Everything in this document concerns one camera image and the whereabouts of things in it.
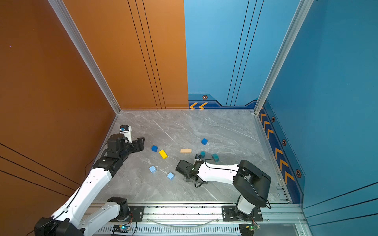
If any light blue wood cube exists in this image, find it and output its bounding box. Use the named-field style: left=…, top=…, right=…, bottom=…
left=167, top=173, right=175, bottom=180

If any natural wood block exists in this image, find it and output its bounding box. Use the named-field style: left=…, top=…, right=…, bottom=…
left=180, top=148, right=192, bottom=154

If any dark blue wood cube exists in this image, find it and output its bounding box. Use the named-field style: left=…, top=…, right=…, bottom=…
left=201, top=138, right=208, bottom=145

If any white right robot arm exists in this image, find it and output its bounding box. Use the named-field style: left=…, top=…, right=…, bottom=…
left=176, top=159, right=271, bottom=222

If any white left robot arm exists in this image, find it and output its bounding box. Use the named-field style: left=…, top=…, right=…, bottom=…
left=33, top=133, right=145, bottom=236

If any yellow wood block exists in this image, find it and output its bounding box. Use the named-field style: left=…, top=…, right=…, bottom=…
left=159, top=150, right=168, bottom=159

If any teal wood block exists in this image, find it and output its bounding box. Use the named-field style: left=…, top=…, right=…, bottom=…
left=212, top=153, right=219, bottom=162

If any light blue cube left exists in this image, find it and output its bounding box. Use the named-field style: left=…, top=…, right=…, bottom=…
left=149, top=166, right=157, bottom=173

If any left circuit board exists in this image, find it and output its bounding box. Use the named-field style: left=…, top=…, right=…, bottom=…
left=112, top=225, right=132, bottom=234

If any circuit board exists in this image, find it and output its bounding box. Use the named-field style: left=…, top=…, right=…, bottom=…
left=112, top=225, right=132, bottom=234
left=246, top=223, right=261, bottom=231

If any right circuit board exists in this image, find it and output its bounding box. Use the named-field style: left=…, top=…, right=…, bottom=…
left=246, top=223, right=261, bottom=231

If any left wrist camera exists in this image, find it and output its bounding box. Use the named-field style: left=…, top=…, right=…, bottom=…
left=120, top=125, right=132, bottom=141

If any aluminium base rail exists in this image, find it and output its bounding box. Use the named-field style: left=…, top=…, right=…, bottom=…
left=95, top=202, right=312, bottom=236

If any aluminium corner post left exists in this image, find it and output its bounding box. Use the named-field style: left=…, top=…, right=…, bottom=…
left=48, top=0, right=121, bottom=115

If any aluminium corner post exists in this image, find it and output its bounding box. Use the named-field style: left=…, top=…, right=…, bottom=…
left=254, top=0, right=314, bottom=115
left=48, top=0, right=121, bottom=115

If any aluminium corner post right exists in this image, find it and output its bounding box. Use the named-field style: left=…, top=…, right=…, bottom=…
left=254, top=0, right=314, bottom=115

